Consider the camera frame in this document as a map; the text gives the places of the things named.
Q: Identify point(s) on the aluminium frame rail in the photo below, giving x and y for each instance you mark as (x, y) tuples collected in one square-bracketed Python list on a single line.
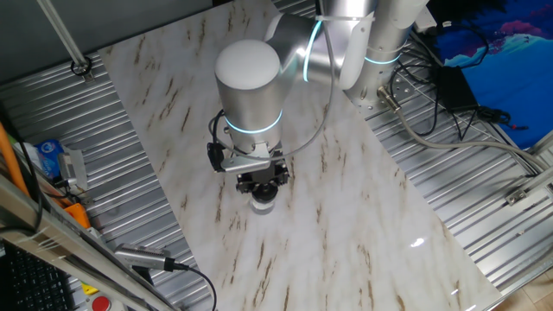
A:
[(540, 177)]

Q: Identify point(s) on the black power adapter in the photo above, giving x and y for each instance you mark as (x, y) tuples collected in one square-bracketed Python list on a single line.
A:
[(455, 88)]

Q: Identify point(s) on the clear glass jar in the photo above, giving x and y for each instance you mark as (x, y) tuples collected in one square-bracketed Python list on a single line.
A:
[(262, 208)]

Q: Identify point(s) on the orange button box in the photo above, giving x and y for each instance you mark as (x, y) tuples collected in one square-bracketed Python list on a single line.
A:
[(78, 215)]

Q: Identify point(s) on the white power strip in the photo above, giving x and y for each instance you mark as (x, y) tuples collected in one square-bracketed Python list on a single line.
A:
[(427, 21)]

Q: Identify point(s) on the black keyboard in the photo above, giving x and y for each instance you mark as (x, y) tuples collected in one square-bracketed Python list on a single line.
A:
[(30, 285)]

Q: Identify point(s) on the aluminium frame post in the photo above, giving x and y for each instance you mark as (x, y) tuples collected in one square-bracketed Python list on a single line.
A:
[(60, 34)]

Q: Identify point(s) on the silver finned camera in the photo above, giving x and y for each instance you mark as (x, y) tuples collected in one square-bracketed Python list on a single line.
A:
[(138, 255)]

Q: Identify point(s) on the red button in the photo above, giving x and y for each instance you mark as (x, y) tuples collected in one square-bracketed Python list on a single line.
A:
[(101, 303)]

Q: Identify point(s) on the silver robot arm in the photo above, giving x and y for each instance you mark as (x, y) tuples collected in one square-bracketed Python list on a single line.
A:
[(250, 108)]

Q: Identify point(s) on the blue printed poster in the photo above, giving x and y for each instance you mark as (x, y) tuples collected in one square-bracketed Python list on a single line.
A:
[(510, 65)]

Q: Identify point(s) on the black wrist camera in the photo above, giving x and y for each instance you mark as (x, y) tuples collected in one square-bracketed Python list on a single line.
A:
[(214, 157)]

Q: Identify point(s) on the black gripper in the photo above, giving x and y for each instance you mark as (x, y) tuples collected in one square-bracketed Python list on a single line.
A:
[(261, 175)]

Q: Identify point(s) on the grey finned metal device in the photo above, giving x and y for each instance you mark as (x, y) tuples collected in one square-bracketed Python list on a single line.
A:
[(72, 168)]

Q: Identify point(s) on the blue white tissue packet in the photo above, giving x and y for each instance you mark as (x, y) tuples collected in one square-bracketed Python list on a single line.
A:
[(49, 157)]

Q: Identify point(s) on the metal corner bracket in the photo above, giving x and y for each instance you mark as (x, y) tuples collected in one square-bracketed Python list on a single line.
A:
[(516, 196)]

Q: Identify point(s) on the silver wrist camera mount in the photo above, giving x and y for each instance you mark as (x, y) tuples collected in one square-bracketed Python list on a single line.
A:
[(242, 164)]

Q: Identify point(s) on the aluminium frame beam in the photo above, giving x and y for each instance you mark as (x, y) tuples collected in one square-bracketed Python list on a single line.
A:
[(52, 246)]

